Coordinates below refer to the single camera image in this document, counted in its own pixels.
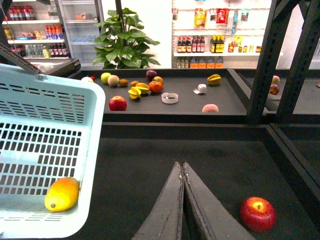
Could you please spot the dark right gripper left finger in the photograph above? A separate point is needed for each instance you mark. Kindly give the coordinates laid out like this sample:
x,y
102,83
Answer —
x,y
164,222

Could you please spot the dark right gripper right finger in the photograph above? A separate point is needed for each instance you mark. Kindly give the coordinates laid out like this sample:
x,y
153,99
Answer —
x,y
205,216

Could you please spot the light blue plastic basket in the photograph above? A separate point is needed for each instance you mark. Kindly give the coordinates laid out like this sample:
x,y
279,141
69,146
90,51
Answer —
x,y
49,129

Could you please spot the red yellow mango back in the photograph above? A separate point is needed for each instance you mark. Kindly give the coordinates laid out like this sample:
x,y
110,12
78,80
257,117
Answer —
x,y
158,79

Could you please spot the red apple near front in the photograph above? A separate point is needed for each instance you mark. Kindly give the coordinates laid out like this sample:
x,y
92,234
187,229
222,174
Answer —
x,y
258,214

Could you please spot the peach on tray edge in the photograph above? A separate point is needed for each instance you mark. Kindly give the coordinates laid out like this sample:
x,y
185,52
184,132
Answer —
x,y
210,108

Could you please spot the red apple on back tray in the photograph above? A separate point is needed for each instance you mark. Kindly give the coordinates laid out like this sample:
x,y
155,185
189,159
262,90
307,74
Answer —
x,y
117,103

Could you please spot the black back fruit tray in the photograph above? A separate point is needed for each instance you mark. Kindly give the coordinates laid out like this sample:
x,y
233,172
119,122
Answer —
x,y
231,96

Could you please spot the yellow starfruit front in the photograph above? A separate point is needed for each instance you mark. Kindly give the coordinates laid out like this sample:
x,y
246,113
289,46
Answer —
x,y
134,93

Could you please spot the yellow starfruit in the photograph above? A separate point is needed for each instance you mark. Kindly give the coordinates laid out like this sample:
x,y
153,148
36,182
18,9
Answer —
x,y
134,93
214,79
144,88

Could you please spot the yellow starfruit middle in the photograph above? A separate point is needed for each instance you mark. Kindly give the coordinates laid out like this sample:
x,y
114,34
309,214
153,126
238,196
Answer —
x,y
144,88

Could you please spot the orange persimmon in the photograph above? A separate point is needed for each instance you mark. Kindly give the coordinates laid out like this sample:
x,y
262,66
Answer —
x,y
155,86

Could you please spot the yellow starfruit right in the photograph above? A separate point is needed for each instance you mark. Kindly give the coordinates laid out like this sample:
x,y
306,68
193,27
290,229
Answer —
x,y
214,79

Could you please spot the brown kiwi right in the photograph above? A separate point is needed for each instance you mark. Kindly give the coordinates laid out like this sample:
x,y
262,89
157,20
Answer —
x,y
134,83

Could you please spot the brown kiwi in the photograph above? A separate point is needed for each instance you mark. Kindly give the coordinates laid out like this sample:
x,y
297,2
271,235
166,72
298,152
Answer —
x,y
134,83
123,83

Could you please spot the brown kiwi left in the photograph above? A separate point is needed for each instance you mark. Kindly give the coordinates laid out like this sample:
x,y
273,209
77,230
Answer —
x,y
123,83

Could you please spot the dark purple fruit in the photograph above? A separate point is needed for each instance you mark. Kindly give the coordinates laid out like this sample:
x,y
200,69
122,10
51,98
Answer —
x,y
150,74

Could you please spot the pale peach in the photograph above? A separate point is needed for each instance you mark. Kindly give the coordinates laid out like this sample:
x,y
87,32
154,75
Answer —
x,y
113,80

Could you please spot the green apple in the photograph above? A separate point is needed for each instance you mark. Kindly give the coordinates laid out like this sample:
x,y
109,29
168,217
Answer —
x,y
104,77

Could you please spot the white round fruit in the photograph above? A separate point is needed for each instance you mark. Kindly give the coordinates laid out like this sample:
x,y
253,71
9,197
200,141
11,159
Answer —
x,y
87,79

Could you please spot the green potted plant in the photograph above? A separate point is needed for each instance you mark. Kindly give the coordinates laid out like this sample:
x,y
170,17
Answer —
x,y
122,43

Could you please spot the white shelf with bottles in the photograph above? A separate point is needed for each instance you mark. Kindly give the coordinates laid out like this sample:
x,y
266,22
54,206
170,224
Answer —
x,y
218,33

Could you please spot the glass door refrigerator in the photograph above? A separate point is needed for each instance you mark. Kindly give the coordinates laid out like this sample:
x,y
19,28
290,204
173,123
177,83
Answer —
x,y
79,19

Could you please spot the left shelf with drinks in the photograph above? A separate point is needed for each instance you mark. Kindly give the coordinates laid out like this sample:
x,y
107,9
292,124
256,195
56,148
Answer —
x,y
33,29

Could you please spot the red apple behind post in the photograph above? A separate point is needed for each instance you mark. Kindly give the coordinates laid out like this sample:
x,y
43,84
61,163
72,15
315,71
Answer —
x,y
274,89

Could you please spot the pale apple behind post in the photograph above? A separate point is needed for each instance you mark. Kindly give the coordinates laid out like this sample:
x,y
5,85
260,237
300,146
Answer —
x,y
275,79

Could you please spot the black rack post right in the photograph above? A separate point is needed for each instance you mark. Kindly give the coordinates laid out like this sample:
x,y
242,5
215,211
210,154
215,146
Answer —
x,y
302,59

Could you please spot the black rack post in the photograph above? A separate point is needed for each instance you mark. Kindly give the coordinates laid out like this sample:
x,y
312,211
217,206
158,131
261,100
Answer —
x,y
275,31
302,59

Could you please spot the black rack post left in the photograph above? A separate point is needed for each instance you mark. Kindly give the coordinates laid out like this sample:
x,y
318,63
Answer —
x,y
275,31

